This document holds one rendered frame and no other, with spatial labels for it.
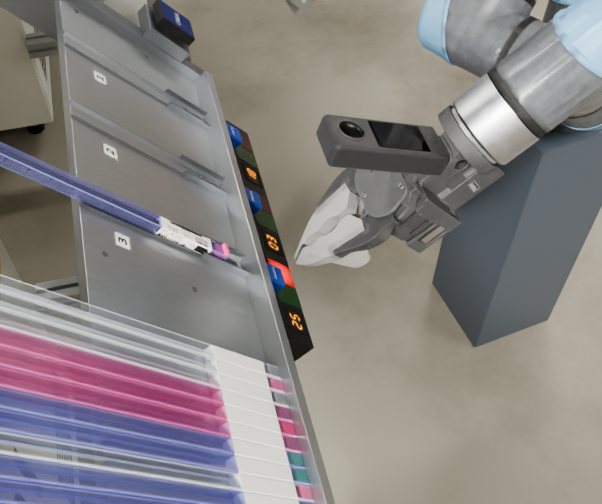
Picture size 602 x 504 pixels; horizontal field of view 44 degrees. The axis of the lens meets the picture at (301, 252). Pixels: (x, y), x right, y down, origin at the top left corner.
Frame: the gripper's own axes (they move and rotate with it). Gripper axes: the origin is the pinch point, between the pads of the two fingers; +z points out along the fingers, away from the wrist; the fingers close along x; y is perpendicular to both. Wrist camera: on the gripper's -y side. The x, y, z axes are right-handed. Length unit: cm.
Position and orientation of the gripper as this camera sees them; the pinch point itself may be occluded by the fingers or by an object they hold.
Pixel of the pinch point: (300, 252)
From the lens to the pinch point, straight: 74.0
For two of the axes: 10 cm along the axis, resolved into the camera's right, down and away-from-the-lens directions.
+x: -2.5, -7.6, 6.0
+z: -7.2, 5.6, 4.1
